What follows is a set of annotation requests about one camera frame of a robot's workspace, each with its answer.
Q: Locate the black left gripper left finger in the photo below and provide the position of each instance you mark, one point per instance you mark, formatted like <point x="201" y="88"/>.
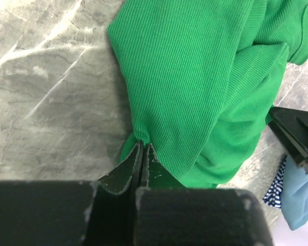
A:
<point x="121" y="178"/>

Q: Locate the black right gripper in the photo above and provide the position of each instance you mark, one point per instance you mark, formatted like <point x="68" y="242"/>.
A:
<point x="291" y="128"/>

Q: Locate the green tank top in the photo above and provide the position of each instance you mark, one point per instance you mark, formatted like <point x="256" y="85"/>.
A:
<point x="201" y="77"/>

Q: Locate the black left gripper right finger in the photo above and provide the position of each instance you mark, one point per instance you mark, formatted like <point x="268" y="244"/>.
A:
<point x="154" y="174"/>

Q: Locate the teal tank top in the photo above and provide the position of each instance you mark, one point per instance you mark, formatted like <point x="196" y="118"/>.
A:
<point x="294" y="197"/>

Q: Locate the blue white striped tank top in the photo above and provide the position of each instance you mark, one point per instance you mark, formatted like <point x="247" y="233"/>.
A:
<point x="272" y="197"/>

